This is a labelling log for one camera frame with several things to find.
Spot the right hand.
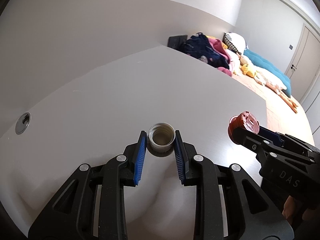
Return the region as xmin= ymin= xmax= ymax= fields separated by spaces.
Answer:
xmin=282 ymin=196 xmax=319 ymax=225

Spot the yellow duck plush toy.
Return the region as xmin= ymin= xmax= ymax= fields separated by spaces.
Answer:
xmin=241 ymin=64 xmax=257 ymax=78

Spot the grey door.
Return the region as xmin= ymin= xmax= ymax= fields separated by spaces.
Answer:
xmin=286 ymin=25 xmax=319 ymax=102

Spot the teal tufted cushion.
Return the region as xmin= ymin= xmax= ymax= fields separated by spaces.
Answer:
xmin=243 ymin=49 xmax=292 ymax=98

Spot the bed with orange sheet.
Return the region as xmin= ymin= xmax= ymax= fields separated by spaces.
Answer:
xmin=232 ymin=74 xmax=304 ymax=136

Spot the orange ribbed plastic cap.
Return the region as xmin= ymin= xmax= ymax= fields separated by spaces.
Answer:
xmin=227 ymin=111 xmax=260 ymax=144

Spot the black wall switch panel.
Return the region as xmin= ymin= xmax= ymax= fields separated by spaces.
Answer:
xmin=167 ymin=35 xmax=188 ymax=50

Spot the checkered white pillow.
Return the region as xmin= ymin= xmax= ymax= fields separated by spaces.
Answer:
xmin=223 ymin=33 xmax=248 ymax=55

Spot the white goose plush toy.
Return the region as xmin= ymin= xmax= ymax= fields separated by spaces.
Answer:
xmin=237 ymin=53 xmax=298 ymax=113

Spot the pink fleece blanket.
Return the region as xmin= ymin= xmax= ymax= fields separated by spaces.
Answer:
xmin=207 ymin=36 xmax=240 ymax=75

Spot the metal cable grommet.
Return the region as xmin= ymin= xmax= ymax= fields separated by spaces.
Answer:
xmin=15 ymin=112 xmax=31 ymax=135

